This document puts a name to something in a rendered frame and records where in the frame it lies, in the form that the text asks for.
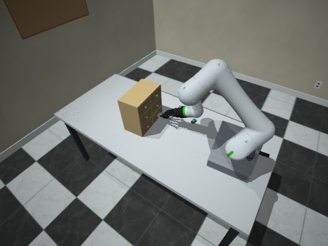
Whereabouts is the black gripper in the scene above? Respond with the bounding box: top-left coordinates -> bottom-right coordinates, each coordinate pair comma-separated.
157,108 -> 179,119

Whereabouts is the brown chest of drawers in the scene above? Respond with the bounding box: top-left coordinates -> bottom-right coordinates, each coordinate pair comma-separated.
117,79 -> 161,137

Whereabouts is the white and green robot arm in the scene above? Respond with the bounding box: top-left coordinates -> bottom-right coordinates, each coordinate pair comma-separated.
177,59 -> 275,161

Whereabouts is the tan wooden drawer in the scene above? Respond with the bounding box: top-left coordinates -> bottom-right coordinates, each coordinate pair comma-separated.
140,107 -> 152,127
141,117 -> 152,135
151,96 -> 161,115
150,86 -> 161,105
152,106 -> 162,124
138,97 -> 151,117

